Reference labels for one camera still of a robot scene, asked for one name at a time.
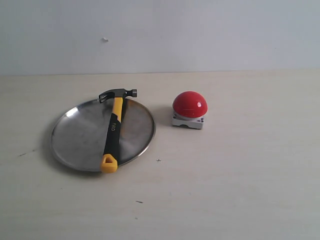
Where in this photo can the red dome push button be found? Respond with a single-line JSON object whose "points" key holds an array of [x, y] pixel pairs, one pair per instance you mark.
{"points": [[189, 110]]}

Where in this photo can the round stainless steel plate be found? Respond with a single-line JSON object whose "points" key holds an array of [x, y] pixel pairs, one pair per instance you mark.
{"points": [[78, 138]]}

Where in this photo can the yellow black claw hammer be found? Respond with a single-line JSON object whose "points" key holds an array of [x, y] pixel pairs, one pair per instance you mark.
{"points": [[111, 152]]}

